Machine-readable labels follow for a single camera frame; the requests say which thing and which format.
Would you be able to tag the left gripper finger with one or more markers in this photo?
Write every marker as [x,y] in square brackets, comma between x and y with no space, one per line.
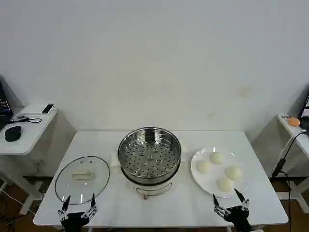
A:
[92,203]
[64,205]

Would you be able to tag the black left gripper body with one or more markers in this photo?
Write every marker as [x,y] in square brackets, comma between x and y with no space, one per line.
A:
[73,220]

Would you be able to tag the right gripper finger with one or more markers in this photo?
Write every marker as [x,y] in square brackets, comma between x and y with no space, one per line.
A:
[240,195]
[216,203]

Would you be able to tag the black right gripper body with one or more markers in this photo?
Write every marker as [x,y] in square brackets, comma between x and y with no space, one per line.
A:
[237,216]

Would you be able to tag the white steamed bun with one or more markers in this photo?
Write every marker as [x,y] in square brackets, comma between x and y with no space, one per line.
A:
[225,185]
[233,173]
[216,157]
[203,167]

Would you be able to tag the round glass lid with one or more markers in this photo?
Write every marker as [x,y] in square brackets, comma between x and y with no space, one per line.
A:
[82,188]

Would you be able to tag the white round plate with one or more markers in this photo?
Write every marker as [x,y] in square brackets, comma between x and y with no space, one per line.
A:
[210,181]

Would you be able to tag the white electric cooker base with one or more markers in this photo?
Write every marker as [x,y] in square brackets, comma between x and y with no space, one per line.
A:
[149,187]

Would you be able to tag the steel perforated steamer basket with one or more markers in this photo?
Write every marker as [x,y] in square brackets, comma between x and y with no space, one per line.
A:
[149,152]

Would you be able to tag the white desk with legs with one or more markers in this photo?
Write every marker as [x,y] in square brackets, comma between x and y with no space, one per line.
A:
[298,145]

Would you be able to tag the white side desk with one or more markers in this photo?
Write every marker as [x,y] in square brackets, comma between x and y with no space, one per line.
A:
[26,137]

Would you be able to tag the black computer mouse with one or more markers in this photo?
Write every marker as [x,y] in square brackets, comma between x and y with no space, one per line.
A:
[13,133]

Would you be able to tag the black smartphone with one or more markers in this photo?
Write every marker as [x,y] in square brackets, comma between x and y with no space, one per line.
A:
[47,108]

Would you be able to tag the dark laptop screen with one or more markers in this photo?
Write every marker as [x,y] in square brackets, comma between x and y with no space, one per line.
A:
[305,106]

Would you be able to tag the black laptop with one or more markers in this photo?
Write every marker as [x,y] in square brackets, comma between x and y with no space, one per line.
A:
[4,108]

